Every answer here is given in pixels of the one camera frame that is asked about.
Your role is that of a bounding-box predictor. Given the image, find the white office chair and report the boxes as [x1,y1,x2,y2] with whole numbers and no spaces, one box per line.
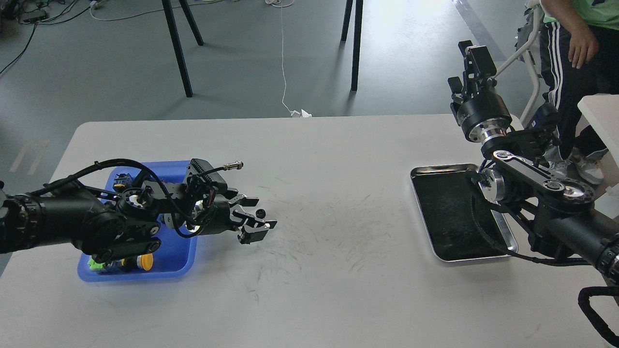
[493,0,545,128]

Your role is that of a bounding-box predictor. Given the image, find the green grey connector part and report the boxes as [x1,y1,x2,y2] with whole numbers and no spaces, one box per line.
[87,258,106,274]

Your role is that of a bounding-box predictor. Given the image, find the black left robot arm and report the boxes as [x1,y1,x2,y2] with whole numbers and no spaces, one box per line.
[0,159,277,263]

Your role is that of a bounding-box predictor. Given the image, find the silver metal tray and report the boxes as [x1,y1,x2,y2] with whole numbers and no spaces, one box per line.
[410,163,519,264]

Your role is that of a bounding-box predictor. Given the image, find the blue plastic tray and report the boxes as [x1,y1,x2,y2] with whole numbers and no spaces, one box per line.
[77,160,197,283]

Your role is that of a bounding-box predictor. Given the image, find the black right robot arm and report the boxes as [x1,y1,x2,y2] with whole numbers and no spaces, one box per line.
[448,40,618,347]

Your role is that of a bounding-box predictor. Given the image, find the yellow mushroom push button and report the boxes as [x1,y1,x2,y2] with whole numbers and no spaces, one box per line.
[120,253,153,272]

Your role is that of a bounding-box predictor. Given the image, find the black stand legs left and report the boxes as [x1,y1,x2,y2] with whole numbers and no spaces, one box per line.
[162,0,205,98]

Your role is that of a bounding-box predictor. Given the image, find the blue yellow switch block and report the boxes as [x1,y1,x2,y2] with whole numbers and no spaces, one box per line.
[112,173,133,192]

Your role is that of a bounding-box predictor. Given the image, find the black stand legs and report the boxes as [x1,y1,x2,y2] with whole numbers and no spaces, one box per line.
[340,0,364,92]
[162,0,205,98]

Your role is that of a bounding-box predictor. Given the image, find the floor cables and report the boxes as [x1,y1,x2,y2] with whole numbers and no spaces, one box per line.
[0,0,160,73]

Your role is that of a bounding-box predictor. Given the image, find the black stand legs right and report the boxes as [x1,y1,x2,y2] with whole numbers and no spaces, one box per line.
[340,0,364,92]

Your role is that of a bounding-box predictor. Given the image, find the person in green shirt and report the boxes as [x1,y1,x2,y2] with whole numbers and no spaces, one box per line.
[540,0,619,185]

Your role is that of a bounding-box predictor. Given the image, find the white side table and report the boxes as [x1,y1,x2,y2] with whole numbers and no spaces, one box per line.
[578,94,619,164]

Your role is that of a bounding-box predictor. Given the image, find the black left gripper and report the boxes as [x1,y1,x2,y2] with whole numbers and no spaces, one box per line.
[186,191,277,244]

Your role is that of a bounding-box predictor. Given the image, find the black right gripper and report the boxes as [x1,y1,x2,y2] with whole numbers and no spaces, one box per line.
[447,41,512,143]

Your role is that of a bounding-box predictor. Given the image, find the white hanging cable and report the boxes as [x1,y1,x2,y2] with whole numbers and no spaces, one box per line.
[264,0,312,118]

